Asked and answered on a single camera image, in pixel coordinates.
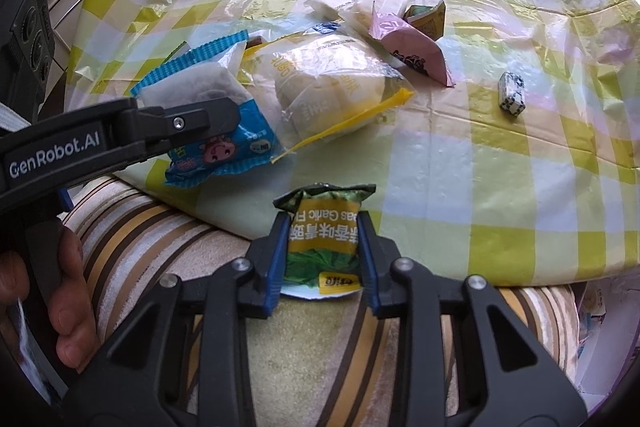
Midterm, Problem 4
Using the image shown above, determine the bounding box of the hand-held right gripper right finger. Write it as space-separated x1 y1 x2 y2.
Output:
356 211 588 427

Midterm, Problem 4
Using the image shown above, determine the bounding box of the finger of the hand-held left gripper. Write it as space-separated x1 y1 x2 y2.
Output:
135 96 243 158

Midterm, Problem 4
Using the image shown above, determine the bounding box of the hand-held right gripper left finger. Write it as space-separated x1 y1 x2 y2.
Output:
62 212 293 427

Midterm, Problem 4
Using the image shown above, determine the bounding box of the blue white cartoon snack packet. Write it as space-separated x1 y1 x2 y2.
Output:
131 38 281 188

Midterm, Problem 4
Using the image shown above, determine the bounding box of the green pea snack packet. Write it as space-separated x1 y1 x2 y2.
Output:
272 183 378 303

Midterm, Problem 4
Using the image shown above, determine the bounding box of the clear bread packet yellow edge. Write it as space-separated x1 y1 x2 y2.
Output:
239 32 416 165

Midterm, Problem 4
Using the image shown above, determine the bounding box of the person's left hand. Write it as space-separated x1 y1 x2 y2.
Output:
49 226 100 374

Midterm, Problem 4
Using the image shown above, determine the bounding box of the striped plush blanket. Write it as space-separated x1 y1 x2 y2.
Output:
60 174 581 427

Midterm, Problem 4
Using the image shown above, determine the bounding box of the yellow checked plastic tablecloth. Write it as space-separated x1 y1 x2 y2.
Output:
65 0 640 288

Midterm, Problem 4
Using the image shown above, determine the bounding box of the pink snack packet dark print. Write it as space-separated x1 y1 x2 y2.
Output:
369 2 457 86

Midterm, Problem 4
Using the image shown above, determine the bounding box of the small black-white candy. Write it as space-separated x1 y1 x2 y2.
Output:
497 72 527 116

